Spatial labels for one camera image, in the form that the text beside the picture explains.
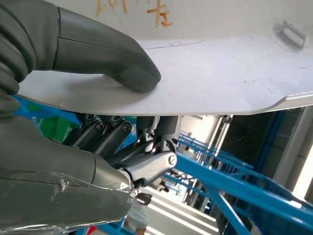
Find blue metal shelf rack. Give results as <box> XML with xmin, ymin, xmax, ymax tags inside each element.
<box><xmin>14</xmin><ymin>94</ymin><xmax>313</xmax><ymax>235</ymax></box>

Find green plastic crate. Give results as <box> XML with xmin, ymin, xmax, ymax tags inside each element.
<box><xmin>34</xmin><ymin>115</ymin><xmax>81</xmax><ymax>144</ymax></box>

